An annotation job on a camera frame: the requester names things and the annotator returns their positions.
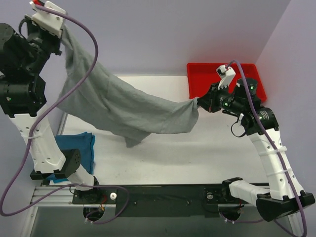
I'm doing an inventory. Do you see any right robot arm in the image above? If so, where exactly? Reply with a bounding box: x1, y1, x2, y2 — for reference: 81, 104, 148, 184
197, 78, 315, 222

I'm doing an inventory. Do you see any aluminium front rail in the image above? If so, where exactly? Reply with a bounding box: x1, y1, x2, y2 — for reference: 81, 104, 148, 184
30, 186, 115, 207

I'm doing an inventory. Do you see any red plastic bin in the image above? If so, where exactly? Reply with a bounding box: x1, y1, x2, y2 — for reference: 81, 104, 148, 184
187, 63, 267, 102

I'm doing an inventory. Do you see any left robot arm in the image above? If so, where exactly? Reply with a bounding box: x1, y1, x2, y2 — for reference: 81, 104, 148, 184
0, 14, 102, 203

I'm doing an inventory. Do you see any purple cable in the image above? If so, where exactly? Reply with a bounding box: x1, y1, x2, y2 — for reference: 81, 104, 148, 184
221, 60, 308, 237
0, 4, 130, 225

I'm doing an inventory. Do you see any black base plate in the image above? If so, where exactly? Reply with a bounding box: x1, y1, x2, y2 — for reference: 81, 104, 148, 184
72, 184, 246, 217

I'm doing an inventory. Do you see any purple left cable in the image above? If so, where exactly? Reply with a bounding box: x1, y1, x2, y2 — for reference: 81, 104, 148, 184
0, 4, 130, 225

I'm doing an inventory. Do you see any grey t shirt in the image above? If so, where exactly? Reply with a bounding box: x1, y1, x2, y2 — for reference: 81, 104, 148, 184
54, 24, 200, 148

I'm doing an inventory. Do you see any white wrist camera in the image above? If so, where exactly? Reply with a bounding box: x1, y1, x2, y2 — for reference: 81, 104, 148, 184
29, 0, 67, 39
216, 65, 236, 89

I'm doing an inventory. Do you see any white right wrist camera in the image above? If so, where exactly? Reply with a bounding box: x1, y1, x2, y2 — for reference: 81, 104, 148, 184
216, 65, 236, 89

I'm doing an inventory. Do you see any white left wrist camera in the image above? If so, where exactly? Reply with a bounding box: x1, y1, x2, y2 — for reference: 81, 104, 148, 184
29, 0, 67, 39

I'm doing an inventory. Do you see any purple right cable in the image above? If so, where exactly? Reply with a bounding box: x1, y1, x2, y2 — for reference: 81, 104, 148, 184
221, 60, 308, 237

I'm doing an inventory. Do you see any folded blue t shirt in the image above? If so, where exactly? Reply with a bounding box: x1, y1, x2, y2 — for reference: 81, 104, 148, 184
47, 132, 95, 183

